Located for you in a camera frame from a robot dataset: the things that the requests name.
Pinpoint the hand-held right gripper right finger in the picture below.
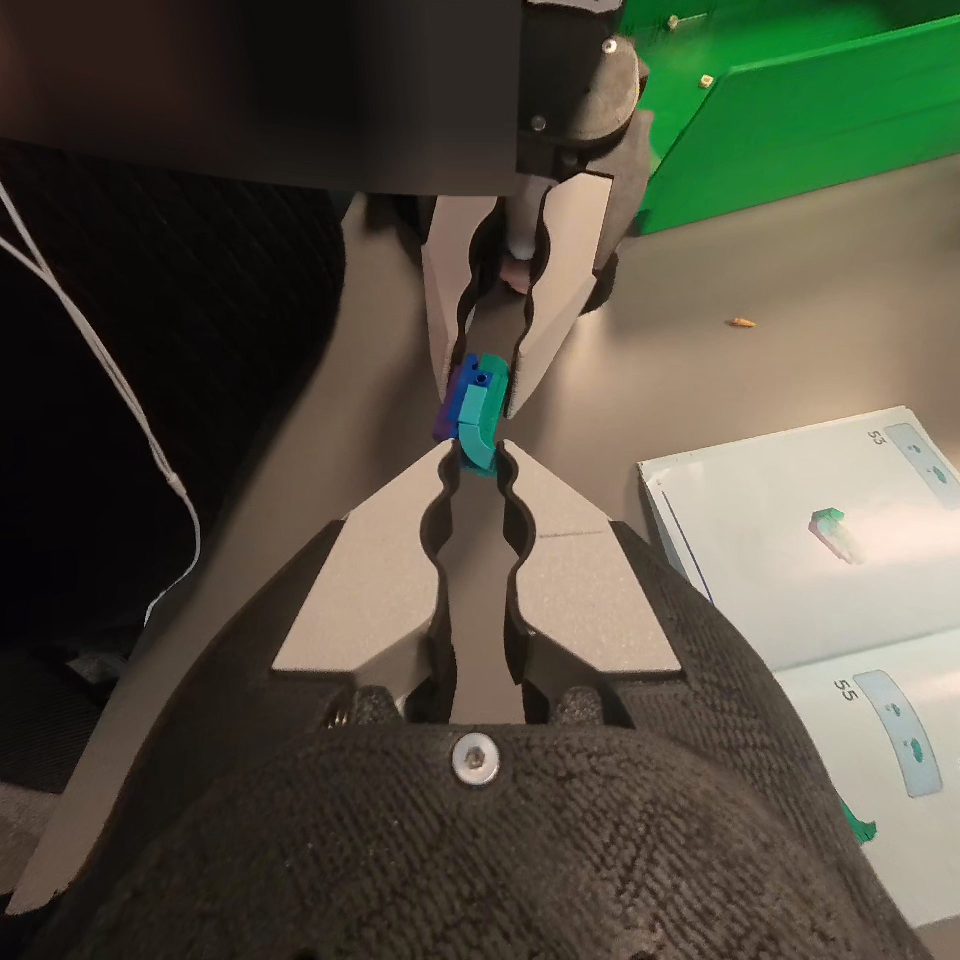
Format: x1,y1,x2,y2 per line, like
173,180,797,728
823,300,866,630
493,439,685,725

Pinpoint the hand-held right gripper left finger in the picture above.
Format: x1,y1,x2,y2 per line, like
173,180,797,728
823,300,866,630
270,439,460,721

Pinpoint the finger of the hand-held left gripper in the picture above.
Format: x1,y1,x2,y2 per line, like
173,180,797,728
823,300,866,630
507,171,614,423
420,196,498,411

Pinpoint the blue purple green lego assembly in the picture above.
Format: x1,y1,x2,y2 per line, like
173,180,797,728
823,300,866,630
432,352,513,451

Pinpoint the teal curved lego piece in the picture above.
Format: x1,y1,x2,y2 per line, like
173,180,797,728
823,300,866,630
456,420,501,479

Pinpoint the lego instruction booklet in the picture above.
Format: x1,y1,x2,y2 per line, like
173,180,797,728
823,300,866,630
636,405,960,933

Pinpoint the green plastic tray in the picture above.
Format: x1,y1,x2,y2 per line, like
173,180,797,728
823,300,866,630
621,0,960,239

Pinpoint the person's dark clothing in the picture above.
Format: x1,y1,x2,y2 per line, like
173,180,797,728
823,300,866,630
0,138,349,798

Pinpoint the white cord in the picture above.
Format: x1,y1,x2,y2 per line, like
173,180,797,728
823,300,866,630
0,178,205,629

